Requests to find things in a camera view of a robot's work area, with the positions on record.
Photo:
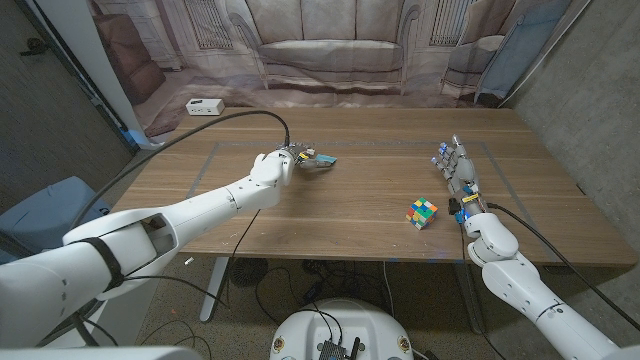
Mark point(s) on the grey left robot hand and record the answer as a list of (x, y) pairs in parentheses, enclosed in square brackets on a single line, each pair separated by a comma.
[(310, 161)]

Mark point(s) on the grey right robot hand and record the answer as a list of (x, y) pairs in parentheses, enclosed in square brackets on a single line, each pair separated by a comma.
[(462, 172)]

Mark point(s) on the blue sticky note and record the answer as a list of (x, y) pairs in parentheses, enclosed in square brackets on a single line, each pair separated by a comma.
[(329, 159)]

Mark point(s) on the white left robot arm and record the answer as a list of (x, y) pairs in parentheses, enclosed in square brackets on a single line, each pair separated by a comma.
[(200, 210)]

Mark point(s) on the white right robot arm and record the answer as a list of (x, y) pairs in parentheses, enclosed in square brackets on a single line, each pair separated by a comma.
[(515, 280)]

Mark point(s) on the multicoloured puzzle cube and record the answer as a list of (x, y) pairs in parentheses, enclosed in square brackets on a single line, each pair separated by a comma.
[(421, 213)]

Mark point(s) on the grey tape outline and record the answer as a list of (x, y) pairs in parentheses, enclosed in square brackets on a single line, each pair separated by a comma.
[(390, 143)]

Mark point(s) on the printed sofa room backdrop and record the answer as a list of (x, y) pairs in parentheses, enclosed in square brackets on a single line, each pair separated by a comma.
[(330, 55)]

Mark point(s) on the white power strip box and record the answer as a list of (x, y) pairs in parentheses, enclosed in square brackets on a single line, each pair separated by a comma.
[(205, 106)]

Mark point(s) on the black round floor fan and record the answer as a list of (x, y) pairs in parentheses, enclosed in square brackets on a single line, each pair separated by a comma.
[(248, 272)]

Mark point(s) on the grey table leg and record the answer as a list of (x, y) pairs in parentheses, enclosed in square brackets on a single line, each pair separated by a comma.
[(470, 300)]

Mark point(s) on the blue-grey leaning panel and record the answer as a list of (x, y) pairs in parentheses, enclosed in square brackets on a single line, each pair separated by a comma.
[(520, 50)]

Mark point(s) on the white table leg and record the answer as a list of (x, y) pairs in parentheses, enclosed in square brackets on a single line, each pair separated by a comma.
[(215, 290)]

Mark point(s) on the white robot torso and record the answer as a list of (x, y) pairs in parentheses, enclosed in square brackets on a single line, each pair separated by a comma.
[(340, 325)]

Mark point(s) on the blue padded chair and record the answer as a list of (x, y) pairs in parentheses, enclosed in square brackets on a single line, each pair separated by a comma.
[(40, 215)]

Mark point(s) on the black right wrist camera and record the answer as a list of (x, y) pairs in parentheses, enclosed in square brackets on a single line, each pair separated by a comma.
[(454, 206)]

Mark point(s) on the white upright post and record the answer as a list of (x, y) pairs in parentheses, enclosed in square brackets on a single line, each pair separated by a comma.
[(90, 60)]

